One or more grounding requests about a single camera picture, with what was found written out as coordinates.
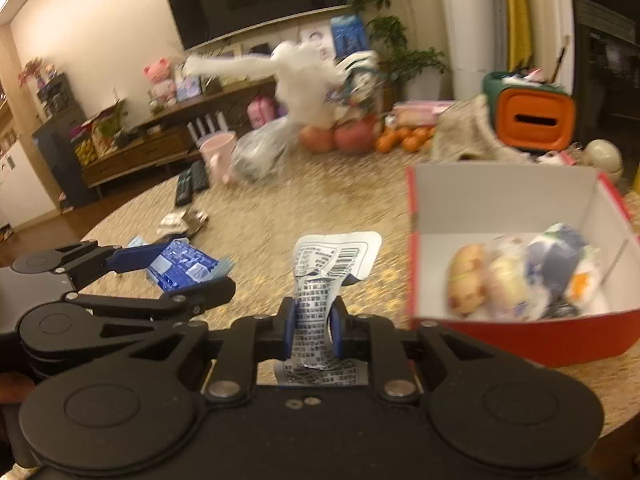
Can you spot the white standing air conditioner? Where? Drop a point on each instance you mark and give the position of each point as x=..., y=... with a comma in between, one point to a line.
x=465, y=10

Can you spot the tangerine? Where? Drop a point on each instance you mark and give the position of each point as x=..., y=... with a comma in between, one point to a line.
x=387, y=144
x=422, y=133
x=391, y=132
x=411, y=144

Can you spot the green and orange tissue box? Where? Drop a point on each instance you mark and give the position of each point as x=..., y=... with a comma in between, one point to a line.
x=530, y=115

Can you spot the red shoe box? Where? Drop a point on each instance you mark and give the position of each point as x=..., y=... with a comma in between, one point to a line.
x=500, y=340

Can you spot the snack box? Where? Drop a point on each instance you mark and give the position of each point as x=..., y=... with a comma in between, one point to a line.
x=92, y=140

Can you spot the white plastic bag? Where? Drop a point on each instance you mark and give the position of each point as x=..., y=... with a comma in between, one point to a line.
x=300, y=80

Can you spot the silver printed sachet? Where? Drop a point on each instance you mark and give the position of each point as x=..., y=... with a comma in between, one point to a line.
x=315, y=260

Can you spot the black remote control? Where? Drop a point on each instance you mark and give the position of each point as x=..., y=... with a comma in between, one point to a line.
x=183, y=187
x=199, y=176

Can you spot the pink flower decoration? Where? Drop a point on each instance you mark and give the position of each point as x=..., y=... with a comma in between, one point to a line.
x=31, y=71

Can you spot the portrait photo frame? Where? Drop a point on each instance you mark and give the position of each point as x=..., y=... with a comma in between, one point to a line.
x=315, y=40

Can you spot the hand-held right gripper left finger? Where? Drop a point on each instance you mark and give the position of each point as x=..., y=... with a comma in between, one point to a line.
x=289, y=327

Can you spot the brown capybara plush toy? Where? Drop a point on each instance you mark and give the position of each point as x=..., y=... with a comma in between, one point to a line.
x=467, y=280

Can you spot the cream round object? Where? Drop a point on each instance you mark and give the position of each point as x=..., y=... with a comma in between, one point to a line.
x=604, y=154

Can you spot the bagged white bread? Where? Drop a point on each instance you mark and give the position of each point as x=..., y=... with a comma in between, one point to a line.
x=510, y=280

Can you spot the pastel picture card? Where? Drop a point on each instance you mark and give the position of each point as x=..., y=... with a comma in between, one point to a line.
x=189, y=87

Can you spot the dark shelf unit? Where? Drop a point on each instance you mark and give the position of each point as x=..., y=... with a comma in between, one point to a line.
x=60, y=145

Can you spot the white router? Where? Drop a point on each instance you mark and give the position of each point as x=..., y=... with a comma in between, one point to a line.
x=206, y=127

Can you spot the pink plush pig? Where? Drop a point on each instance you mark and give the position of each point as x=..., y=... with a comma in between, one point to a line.
x=160, y=80

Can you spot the black sachet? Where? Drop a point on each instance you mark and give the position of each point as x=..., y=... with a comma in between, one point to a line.
x=196, y=221

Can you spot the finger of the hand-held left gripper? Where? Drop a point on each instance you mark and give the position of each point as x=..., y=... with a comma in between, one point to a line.
x=215, y=292
x=130, y=257

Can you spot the blue and white sock pack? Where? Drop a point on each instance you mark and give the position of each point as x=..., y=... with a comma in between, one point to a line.
x=560, y=260

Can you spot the red apple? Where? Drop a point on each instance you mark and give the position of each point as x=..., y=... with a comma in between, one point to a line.
x=354, y=136
x=317, y=140

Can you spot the clear plastic bag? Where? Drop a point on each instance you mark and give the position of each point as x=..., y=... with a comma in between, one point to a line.
x=262, y=152

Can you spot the blue photo frame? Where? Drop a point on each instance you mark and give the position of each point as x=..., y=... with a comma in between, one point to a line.
x=348, y=35

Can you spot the wooden television cabinet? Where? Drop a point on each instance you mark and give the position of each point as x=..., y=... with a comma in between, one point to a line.
x=145, y=150

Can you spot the light blue packet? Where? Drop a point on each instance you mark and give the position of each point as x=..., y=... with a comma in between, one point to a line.
x=136, y=242

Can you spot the clear gift bag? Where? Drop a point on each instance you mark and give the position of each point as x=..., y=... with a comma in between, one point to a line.
x=362, y=80

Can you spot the crumpled beige cloth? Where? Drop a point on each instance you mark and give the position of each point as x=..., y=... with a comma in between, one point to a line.
x=470, y=130

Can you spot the paint brush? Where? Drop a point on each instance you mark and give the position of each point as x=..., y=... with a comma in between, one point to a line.
x=561, y=60

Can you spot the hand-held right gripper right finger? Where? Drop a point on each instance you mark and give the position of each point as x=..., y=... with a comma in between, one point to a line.
x=336, y=330

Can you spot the blue white snack packet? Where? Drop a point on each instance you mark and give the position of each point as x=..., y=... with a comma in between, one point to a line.
x=180, y=262

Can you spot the pink mug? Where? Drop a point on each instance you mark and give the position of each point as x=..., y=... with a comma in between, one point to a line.
x=220, y=152

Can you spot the tall green houseplant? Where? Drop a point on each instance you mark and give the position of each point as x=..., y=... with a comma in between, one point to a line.
x=405, y=55

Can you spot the round desktop with floral tablecloth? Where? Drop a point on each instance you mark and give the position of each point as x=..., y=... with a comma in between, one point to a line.
x=325, y=195

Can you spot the pink flat box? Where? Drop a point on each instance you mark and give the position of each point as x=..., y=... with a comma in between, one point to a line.
x=422, y=112

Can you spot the small pink case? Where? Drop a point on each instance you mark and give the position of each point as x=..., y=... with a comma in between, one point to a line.
x=262, y=112

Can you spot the black item pack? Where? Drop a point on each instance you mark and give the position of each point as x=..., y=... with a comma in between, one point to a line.
x=562, y=309

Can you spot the yellow and grey curtain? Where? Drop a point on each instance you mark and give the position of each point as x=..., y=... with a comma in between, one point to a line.
x=517, y=15

